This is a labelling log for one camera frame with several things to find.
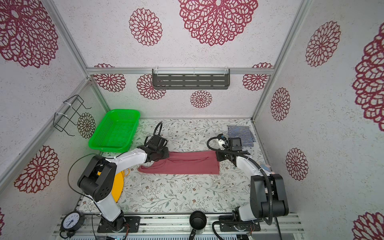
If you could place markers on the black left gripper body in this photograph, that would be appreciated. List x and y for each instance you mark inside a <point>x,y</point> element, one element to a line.
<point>163,153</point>

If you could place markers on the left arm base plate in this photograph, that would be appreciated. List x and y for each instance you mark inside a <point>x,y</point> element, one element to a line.
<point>125,224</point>

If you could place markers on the round pressure gauge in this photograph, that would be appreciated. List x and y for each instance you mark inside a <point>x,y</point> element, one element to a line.
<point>70,224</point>

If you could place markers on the grey wall shelf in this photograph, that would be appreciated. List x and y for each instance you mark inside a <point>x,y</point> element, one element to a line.
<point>192,80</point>

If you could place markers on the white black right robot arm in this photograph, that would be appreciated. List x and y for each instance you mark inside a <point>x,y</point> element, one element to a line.
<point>268,199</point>

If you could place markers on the yellow hat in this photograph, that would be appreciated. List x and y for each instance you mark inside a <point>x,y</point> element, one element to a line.
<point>118,184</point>

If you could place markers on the blue white striped tank top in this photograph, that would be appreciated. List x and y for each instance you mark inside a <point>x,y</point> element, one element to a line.
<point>244,133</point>

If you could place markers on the black wire wall rack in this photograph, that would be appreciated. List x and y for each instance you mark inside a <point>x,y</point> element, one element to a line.
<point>72,108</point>

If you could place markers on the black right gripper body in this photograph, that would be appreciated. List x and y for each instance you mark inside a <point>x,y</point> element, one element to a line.
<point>223,155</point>

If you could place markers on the plush doll toy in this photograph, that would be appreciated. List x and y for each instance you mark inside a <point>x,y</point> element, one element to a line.
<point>267,169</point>

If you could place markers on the maroon tank top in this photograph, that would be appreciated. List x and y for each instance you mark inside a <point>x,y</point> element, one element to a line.
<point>187,163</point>

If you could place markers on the green plastic basket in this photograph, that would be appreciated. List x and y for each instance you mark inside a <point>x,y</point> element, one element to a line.
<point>116,131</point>

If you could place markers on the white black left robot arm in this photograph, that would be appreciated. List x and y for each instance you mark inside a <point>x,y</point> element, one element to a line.
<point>98,177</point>

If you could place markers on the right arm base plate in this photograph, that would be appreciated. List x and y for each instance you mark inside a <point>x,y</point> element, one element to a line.
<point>242,227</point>

